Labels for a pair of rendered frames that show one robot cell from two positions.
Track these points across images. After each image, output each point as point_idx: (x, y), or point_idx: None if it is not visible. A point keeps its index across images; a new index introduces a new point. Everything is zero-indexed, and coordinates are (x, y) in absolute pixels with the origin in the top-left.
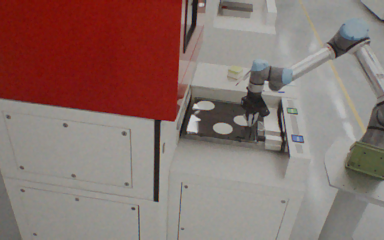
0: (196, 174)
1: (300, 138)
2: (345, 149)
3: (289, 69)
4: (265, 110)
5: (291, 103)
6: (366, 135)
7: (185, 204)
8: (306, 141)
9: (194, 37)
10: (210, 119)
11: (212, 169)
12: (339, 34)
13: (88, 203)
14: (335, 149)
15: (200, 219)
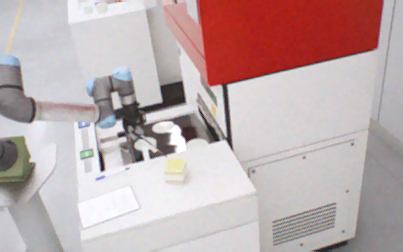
0: (171, 109)
1: (81, 125)
2: (25, 186)
3: (89, 79)
4: (116, 108)
5: (86, 170)
6: (8, 144)
7: None
8: (75, 125)
9: (177, 12)
10: (180, 131)
11: (160, 116)
12: (21, 71)
13: None
14: (37, 182)
15: None
